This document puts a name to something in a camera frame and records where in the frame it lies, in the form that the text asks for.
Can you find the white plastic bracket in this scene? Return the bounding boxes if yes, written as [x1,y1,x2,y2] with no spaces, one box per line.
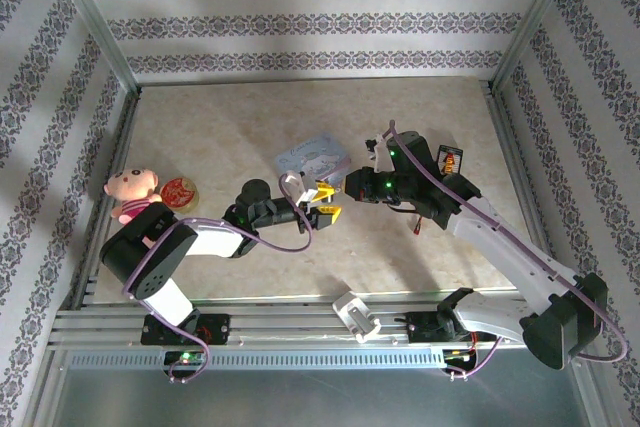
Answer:
[332,290,382,344]

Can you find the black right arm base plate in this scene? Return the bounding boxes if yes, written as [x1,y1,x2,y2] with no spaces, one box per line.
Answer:
[407,310,496,346]

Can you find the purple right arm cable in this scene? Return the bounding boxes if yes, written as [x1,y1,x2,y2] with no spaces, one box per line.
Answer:
[382,119,629,383]

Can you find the grey slotted cable duct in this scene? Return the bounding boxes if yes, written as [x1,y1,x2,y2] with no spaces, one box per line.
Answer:
[64,349,451,372]

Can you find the small circuit board orange wires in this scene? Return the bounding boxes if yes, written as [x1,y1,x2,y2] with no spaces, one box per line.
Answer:
[442,346,479,364]

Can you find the aluminium side rail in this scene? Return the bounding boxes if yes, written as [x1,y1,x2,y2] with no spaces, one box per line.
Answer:
[69,91,142,309]
[482,80,569,306]

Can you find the pink plush doll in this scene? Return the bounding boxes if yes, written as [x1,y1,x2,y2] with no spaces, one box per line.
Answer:
[103,165,164,225]

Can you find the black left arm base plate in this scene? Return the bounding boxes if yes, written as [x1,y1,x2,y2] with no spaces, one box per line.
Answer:
[140,312,231,347]

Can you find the blue pink cartoon tin box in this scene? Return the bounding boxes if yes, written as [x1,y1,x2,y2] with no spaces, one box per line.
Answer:
[274,131,353,188]

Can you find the aluminium frame post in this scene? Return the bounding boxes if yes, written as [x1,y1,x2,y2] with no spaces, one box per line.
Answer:
[492,0,585,93]
[43,0,142,96]

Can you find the small circuit board green light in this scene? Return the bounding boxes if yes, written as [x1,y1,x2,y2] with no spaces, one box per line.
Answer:
[163,349,207,367]

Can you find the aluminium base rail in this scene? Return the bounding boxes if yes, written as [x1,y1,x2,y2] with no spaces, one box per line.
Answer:
[47,289,586,351]

